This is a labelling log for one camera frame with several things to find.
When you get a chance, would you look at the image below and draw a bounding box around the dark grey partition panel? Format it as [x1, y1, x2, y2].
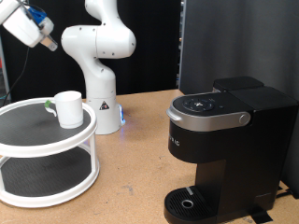
[178, 0, 299, 199]

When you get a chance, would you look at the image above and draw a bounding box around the black machine power cord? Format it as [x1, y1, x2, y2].
[275, 186, 295, 200]

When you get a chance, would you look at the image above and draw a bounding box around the white two-tier turntable shelf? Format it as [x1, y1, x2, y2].
[0, 97, 101, 209]

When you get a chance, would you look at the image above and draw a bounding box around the white mug with green-tipped handle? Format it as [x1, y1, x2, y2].
[44, 90, 84, 130]

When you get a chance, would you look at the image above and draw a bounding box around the blue cable connector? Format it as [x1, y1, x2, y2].
[27, 5, 48, 25]

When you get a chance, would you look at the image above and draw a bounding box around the black tape strip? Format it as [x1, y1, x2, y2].
[247, 206, 274, 224]

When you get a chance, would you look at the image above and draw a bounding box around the grey metal frame post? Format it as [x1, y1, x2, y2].
[0, 35, 9, 104]

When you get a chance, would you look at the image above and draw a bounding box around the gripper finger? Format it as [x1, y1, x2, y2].
[40, 35, 59, 52]

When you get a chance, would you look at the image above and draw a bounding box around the black Keurig coffee machine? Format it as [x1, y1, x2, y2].
[164, 76, 299, 224]

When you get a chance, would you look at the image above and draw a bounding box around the long black gripper cable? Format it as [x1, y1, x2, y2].
[1, 0, 34, 104]

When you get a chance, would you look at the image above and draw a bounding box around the black backdrop curtain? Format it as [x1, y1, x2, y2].
[0, 0, 182, 104]

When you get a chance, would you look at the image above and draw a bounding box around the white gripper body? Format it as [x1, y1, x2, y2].
[2, 7, 54, 49]

